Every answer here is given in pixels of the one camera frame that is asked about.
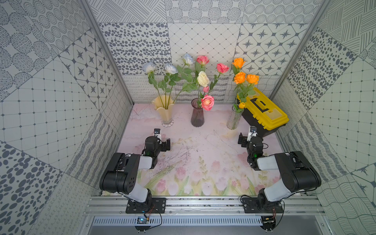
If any clear glass vase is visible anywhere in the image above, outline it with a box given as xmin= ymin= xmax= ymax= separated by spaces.
xmin=227 ymin=104 xmax=244 ymax=130

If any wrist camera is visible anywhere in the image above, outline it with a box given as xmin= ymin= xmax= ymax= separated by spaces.
xmin=247 ymin=126 xmax=258 ymax=142
xmin=154 ymin=128 xmax=162 ymax=141

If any white-blue rose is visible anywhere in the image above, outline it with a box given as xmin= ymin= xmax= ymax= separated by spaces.
xmin=162 ymin=63 xmax=179 ymax=110
xmin=143 ymin=62 xmax=167 ymax=108
xmin=177 ymin=53 xmax=194 ymax=82

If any pink rose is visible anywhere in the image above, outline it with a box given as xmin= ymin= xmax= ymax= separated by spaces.
xmin=194 ymin=55 xmax=210 ymax=76

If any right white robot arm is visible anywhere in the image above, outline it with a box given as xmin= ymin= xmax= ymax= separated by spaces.
xmin=238 ymin=134 xmax=322 ymax=207

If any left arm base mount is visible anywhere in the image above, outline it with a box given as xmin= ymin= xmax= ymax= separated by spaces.
xmin=125 ymin=197 xmax=166 ymax=214

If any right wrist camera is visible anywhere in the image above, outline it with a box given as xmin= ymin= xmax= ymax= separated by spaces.
xmin=247 ymin=126 xmax=258 ymax=142

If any pink tulip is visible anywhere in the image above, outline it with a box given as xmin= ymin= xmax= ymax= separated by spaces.
xmin=199 ymin=86 xmax=210 ymax=99

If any purple glass vase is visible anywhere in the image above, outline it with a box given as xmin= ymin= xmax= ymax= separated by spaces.
xmin=191 ymin=98 xmax=205 ymax=127

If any cream white rose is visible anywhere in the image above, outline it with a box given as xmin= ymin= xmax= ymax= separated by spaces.
xmin=172 ymin=70 xmax=211 ymax=104

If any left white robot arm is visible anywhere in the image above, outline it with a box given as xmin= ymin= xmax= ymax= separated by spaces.
xmin=99 ymin=136 xmax=171 ymax=206

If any yellow tulip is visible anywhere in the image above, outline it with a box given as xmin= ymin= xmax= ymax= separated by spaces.
xmin=233 ymin=102 xmax=245 ymax=113

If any pink rose pair stem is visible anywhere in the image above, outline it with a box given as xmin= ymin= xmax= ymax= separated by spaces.
xmin=209 ymin=63 xmax=230 ymax=93

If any floral pink table mat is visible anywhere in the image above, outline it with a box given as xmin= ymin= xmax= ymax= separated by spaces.
xmin=118 ymin=104 xmax=280 ymax=196

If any yellow ruffled vase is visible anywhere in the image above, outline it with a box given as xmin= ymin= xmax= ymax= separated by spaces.
xmin=152 ymin=95 xmax=174 ymax=127

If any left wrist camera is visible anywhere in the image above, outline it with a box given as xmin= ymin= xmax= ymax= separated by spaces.
xmin=154 ymin=128 xmax=162 ymax=141

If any yellow black toolbox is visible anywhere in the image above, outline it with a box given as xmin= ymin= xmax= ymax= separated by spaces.
xmin=242 ymin=88 xmax=289 ymax=138

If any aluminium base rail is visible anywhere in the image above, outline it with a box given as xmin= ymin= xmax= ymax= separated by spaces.
xmin=83 ymin=196 xmax=325 ymax=228

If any orange rose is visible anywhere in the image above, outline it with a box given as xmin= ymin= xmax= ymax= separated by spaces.
xmin=232 ymin=58 xmax=245 ymax=75
xmin=245 ymin=74 xmax=259 ymax=97
xmin=234 ymin=72 xmax=247 ymax=102

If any single pink rose stem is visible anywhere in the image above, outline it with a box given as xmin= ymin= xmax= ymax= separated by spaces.
xmin=197 ymin=95 xmax=214 ymax=111

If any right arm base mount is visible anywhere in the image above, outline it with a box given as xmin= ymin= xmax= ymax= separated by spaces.
xmin=240 ymin=194 xmax=284 ymax=213

